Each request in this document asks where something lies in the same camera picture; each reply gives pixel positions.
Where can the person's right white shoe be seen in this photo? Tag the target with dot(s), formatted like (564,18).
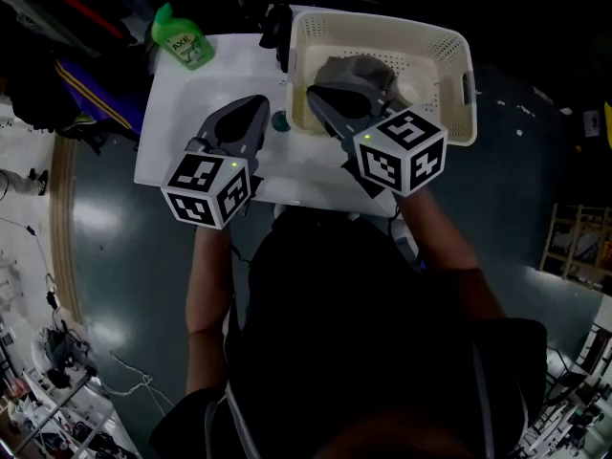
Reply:
(354,216)

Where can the person's right forearm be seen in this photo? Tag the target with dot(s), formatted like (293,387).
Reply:
(444,242)

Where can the cream perforated plastic basket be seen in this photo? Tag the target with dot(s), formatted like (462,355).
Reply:
(373,31)

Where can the person's left forearm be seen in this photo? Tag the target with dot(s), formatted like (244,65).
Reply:
(210,285)

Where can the white cup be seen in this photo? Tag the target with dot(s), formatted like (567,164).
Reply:
(421,93)

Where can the grey cloth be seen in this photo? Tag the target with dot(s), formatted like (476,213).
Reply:
(358,67)

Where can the green detergent bottle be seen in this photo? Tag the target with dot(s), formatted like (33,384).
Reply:
(184,41)

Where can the person's black shirt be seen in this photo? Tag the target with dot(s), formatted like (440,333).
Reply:
(349,342)

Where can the white paper sign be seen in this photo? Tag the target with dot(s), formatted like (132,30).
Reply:
(591,122)

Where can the white workbench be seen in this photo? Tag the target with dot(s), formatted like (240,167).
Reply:
(569,409)

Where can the wooden shelf rack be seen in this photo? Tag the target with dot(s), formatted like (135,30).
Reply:
(578,246)

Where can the black faucet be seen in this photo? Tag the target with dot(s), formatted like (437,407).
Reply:
(277,27)

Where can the white sink basin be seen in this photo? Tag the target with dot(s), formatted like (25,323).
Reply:
(201,74)

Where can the person's white shoe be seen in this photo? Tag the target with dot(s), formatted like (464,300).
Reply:
(354,216)
(280,211)

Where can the person's left white shoe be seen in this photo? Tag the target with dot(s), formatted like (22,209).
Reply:
(280,211)

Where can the black clothes pile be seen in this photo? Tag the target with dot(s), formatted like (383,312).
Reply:
(38,65)

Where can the teal sink drain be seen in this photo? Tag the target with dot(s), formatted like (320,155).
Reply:
(279,121)

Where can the yellow sign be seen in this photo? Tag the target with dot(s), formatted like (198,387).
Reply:
(608,124)

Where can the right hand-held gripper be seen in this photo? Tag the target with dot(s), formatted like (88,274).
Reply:
(401,156)

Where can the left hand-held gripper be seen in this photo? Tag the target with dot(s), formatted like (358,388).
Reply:
(205,189)

